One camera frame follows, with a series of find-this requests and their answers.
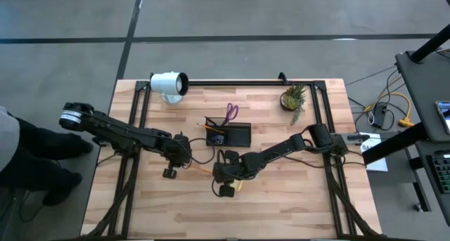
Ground black keyboard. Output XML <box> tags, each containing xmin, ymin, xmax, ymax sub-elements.
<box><xmin>426</xmin><ymin>150</ymin><xmax>450</xmax><ymax>195</ymax></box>

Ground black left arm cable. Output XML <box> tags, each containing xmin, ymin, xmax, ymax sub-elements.
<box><xmin>182</xmin><ymin>138</ymin><xmax>216</xmax><ymax>166</ymax></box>

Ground black handheld device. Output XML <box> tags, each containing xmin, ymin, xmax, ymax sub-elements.
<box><xmin>346</xmin><ymin>133</ymin><xmax>373</xmax><ymax>145</ymax></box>

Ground person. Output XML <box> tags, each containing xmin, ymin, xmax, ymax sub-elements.
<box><xmin>0</xmin><ymin>105</ymin><xmax>95</xmax><ymax>207</ymax></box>

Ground dark keyboard desk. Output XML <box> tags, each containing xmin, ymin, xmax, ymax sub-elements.
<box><xmin>414</xmin><ymin>141</ymin><xmax>450</xmax><ymax>228</ymax></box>

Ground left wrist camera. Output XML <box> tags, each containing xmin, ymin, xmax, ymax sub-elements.
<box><xmin>162</xmin><ymin>167</ymin><xmax>179</xmax><ymax>180</ymax></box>

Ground black side table beam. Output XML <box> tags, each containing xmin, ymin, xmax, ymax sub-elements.
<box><xmin>361</xmin><ymin>122</ymin><xmax>429</xmax><ymax>166</ymax></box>

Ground dark grey side table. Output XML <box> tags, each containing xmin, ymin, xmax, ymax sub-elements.
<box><xmin>395</xmin><ymin>50</ymin><xmax>450</xmax><ymax>143</ymax></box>

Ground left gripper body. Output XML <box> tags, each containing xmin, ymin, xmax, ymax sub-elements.
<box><xmin>163</xmin><ymin>131</ymin><xmax>193</xmax><ymax>168</ymax></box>

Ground white cylindrical camera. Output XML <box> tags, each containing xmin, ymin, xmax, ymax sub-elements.
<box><xmin>150</xmin><ymin>71</ymin><xmax>190</xmax><ymax>105</ymax></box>

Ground black diagonal pole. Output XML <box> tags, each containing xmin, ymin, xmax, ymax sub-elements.
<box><xmin>410</xmin><ymin>24</ymin><xmax>450</xmax><ymax>64</ymax></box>

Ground black power adapter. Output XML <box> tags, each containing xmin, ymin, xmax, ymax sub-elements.
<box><xmin>372</xmin><ymin>103</ymin><xmax>388</xmax><ymax>129</ymax></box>

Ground potted succulent plant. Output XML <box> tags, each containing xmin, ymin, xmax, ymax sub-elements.
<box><xmin>279</xmin><ymin>84</ymin><xmax>308</xmax><ymax>126</ymax></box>

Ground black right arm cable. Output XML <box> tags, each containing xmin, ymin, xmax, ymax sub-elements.
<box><xmin>280</xmin><ymin>152</ymin><xmax>356</xmax><ymax>169</ymax></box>

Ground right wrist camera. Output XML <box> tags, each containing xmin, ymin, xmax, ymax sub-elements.
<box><xmin>218</xmin><ymin>184</ymin><xmax>236</xmax><ymax>198</ymax></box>

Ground yellow extension cable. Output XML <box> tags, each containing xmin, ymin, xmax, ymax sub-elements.
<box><xmin>364</xmin><ymin>91</ymin><xmax>416</xmax><ymax>129</ymax></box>

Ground purple handled scissors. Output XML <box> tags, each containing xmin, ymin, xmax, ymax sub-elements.
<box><xmin>221</xmin><ymin>102</ymin><xmax>240</xmax><ymax>127</ymax></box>

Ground white paper sheet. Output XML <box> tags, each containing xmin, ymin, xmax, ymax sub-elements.
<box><xmin>359</xmin><ymin>131</ymin><xmax>390</xmax><ymax>173</ymax></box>

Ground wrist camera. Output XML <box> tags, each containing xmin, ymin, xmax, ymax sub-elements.
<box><xmin>162</xmin><ymin>167</ymin><xmax>179</xmax><ymax>180</ymax></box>
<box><xmin>218</xmin><ymin>184</ymin><xmax>236</xmax><ymax>198</ymax></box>

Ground black mesh desk organizer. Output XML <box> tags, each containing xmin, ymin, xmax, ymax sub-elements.
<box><xmin>205</xmin><ymin>117</ymin><xmax>252</xmax><ymax>148</ymax></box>

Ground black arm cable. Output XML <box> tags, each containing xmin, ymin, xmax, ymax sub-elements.
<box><xmin>182</xmin><ymin>138</ymin><xmax>216</xmax><ymax>166</ymax></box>
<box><xmin>280</xmin><ymin>152</ymin><xmax>356</xmax><ymax>169</ymax></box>

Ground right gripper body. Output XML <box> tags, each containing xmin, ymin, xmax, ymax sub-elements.
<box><xmin>213</xmin><ymin>150</ymin><xmax>247</xmax><ymax>184</ymax></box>

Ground black aluminium table frame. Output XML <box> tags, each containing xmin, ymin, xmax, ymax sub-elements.
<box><xmin>82</xmin><ymin>79</ymin><xmax>384</xmax><ymax>240</ymax></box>

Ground smartphone with lit screen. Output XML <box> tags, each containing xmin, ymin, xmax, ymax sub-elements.
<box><xmin>435</xmin><ymin>100</ymin><xmax>450</xmax><ymax>136</ymax></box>

